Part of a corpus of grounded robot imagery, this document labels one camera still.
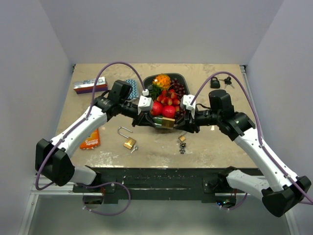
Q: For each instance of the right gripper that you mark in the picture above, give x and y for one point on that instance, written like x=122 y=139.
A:
x=185 y=125

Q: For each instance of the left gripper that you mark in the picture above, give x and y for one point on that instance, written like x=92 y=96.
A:
x=145 y=118

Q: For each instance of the large brass padlock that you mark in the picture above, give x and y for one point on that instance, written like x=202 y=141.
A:
x=162 y=122

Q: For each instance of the black Kaijing padlock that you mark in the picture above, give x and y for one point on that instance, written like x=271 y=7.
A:
x=215 y=83

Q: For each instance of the black head keys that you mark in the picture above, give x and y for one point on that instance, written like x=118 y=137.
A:
x=227 y=82

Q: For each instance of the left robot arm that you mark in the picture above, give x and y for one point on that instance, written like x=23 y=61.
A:
x=53 y=157

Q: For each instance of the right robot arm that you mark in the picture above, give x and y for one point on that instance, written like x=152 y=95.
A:
x=281 y=189

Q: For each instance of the small brass padlock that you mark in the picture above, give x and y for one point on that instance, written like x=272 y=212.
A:
x=182 y=137

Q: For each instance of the left red apple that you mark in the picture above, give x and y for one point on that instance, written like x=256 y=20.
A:
x=156 y=109

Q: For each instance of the red apple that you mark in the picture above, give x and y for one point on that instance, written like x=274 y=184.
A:
x=156 y=109
x=168 y=111

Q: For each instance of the right red apple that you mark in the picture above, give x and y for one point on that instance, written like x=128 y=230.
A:
x=168 y=111

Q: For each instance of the open brass padlock left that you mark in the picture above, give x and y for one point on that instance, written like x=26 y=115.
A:
x=129 y=142

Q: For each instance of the strawberry pile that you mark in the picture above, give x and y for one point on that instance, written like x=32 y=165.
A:
x=169 y=98

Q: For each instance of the purple grape bunch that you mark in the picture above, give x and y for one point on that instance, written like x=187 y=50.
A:
x=177 y=91

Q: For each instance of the grey fruit tray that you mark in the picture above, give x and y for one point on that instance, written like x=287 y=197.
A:
x=154 y=91

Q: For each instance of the orange pineapple toy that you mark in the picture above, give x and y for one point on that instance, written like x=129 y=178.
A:
x=162 y=81

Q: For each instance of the orange razor package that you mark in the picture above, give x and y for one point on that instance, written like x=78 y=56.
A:
x=92 y=141

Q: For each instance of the purple white toothpaste box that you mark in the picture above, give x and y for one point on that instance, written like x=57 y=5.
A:
x=86 y=86

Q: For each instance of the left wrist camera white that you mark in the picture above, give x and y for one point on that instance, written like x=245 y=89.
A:
x=145 y=102

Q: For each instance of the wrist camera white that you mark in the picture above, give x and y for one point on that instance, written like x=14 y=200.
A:
x=187 y=102
x=145 y=102

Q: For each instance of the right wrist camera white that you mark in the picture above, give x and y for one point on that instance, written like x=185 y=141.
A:
x=187 y=102

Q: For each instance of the small key with ring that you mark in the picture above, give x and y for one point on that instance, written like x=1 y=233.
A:
x=135 y=147

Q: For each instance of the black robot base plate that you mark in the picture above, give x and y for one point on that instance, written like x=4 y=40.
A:
x=184 y=184

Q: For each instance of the aluminium frame rail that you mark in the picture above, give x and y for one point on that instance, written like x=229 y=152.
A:
x=53 y=190

